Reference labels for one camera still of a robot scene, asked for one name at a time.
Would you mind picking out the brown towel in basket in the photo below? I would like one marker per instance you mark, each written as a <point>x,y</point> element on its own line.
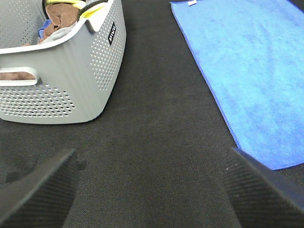
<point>62,15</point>

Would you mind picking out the black tablecloth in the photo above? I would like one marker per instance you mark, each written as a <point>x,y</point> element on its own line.
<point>155,156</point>

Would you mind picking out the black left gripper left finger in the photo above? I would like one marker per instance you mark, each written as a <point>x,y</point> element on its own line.
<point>43,197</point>

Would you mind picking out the grey perforated laundry basket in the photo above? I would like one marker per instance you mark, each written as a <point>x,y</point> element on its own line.
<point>72,77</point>

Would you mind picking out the grey towel in basket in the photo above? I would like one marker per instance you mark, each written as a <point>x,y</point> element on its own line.
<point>57,34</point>

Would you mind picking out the yellow towel in basket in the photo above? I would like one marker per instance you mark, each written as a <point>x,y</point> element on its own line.
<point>85,9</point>

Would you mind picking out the blue microfiber towel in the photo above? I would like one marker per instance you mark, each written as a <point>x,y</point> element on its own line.
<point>251,55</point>

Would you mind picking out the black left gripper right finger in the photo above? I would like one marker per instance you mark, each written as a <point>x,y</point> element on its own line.
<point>261,197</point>

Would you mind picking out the blue cloth in basket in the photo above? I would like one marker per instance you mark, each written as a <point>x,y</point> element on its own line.
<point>42,29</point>

